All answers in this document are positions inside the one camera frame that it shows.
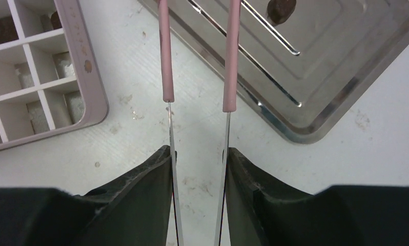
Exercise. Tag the steel chocolate tray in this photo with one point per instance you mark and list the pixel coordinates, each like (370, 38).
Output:
(302, 70)

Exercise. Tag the brown rectangular chocolate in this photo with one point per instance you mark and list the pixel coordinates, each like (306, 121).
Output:
(8, 30)

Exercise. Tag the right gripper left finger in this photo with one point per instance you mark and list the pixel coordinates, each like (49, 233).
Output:
(133, 209)

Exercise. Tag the dark teardrop chocolate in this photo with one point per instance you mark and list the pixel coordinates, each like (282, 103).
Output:
(281, 10)

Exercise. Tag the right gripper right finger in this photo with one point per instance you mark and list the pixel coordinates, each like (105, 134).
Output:
(263, 210)

